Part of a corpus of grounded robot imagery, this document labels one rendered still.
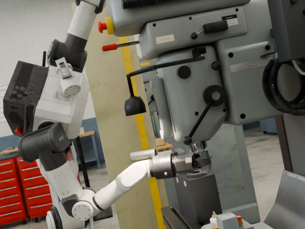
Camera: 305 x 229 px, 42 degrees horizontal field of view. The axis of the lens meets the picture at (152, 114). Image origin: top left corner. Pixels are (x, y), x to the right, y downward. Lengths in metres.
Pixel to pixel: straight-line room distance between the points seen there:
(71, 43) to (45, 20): 8.95
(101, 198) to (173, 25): 0.68
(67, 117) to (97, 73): 1.61
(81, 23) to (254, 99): 0.78
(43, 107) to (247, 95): 0.74
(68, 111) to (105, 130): 1.59
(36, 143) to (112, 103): 1.69
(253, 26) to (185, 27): 0.23
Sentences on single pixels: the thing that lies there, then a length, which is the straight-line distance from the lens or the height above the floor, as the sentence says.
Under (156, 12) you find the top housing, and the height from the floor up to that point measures 1.75.
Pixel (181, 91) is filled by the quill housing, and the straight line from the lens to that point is 1.31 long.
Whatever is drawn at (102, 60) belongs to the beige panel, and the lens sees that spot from 3.11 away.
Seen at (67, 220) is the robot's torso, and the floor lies 1.02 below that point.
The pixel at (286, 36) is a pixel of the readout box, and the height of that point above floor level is 1.58.
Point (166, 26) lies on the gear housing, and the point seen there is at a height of 1.70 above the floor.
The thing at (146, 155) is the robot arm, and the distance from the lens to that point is 1.46.
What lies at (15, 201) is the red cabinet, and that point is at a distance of 6.20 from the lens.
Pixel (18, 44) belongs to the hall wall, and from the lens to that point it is 10.63.
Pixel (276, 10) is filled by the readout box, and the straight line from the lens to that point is 1.17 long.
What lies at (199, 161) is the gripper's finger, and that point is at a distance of 1.40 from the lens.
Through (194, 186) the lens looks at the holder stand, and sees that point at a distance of 1.70.
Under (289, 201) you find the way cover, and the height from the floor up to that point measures 0.99.
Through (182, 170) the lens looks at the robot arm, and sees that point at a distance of 1.41.
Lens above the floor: 1.50
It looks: 3 degrees down
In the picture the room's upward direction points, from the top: 12 degrees counter-clockwise
